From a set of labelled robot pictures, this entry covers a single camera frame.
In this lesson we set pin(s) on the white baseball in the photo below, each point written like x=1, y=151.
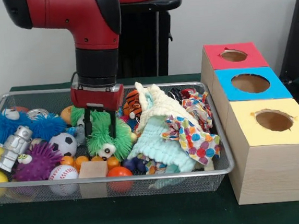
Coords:
x=63, y=173

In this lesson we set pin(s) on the red maraca rattle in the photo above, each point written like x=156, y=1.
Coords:
x=119, y=177

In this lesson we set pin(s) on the black white soccer ball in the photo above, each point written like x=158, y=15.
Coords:
x=63, y=144

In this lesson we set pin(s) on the purple monster toy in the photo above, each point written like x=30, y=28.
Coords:
x=36, y=163

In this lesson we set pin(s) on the dark green tablecloth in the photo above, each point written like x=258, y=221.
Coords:
x=148, y=217

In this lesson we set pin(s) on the mint knitted cloth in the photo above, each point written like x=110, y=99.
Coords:
x=157, y=142

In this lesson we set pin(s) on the silver drink can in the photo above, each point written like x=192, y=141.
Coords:
x=37, y=114

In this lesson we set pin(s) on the black panel stand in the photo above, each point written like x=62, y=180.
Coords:
x=298, y=41

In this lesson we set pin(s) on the blue spiky ball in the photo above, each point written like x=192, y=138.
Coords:
x=48, y=126
x=3, y=129

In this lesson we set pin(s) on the wooden box with three holes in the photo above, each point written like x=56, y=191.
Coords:
x=270, y=169

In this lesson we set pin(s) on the silver toy robot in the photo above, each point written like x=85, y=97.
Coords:
x=14, y=149

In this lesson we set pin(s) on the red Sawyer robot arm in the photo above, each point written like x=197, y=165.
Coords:
x=78, y=13

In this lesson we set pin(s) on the multicoloured patterned cloth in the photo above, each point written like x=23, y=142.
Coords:
x=193, y=137

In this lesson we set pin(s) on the flat wooden block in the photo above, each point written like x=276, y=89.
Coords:
x=93, y=170

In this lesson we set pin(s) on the clear shallow mesh bin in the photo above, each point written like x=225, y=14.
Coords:
x=221, y=153

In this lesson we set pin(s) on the green spiky ball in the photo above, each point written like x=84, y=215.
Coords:
x=76, y=116
x=102, y=139

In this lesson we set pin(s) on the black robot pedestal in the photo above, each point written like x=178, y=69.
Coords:
x=143, y=44

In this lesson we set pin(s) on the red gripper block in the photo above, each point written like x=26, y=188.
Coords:
x=97, y=98

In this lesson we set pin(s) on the tiger striped toy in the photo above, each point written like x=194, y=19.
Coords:
x=132, y=104

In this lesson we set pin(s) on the cream knitted cloth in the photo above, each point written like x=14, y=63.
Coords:
x=162, y=108

